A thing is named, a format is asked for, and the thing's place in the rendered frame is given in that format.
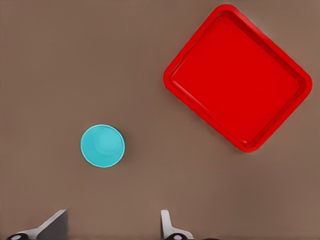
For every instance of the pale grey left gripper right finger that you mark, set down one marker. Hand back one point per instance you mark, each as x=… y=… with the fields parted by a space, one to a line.
x=167 y=225

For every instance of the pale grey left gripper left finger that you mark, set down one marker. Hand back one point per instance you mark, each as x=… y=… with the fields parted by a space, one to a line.
x=53 y=226

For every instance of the turquoise cup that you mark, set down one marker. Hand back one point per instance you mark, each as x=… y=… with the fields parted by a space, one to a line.
x=102 y=146

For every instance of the red square tray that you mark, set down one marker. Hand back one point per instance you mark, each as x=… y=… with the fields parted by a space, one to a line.
x=237 y=78

